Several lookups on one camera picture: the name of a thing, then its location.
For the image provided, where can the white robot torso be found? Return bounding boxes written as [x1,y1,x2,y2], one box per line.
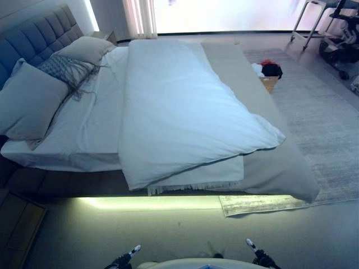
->
[134,257,259,269]

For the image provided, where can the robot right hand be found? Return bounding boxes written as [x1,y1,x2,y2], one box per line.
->
[246,238,279,269]

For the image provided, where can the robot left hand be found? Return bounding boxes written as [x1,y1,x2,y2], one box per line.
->
[108,244,142,269]

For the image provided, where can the white cloth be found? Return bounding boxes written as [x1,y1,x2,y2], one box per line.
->
[251,63,266,78]

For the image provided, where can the grey tufted headboard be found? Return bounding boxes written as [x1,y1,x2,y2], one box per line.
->
[0,4,85,90]

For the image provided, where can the wooden laundry basket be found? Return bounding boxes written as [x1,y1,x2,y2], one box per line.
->
[259,75,281,93]

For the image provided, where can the beige bed pillow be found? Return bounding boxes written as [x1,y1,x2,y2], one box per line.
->
[0,58,71,141]
[52,35,116,64]

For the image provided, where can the brown upholstered bed frame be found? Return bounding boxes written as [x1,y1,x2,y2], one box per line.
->
[0,134,247,202]

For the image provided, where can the grey fringed decorative cushion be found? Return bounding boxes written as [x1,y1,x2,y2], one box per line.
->
[38,53,109,103]

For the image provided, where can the white duvet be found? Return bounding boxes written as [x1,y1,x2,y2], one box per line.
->
[119,39,286,191]

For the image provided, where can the metal frame cart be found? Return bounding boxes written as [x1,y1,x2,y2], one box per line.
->
[290,0,346,51]

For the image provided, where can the wooden nightstand with drawers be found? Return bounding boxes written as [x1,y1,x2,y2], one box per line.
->
[0,190,48,269]

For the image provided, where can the grey patterned rug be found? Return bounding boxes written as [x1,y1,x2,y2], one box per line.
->
[218,47,359,218]

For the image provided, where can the light sheer curtain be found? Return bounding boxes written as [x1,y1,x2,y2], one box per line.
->
[122,0,158,39]

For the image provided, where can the black cloth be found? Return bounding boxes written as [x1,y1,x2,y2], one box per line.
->
[261,63,283,79]

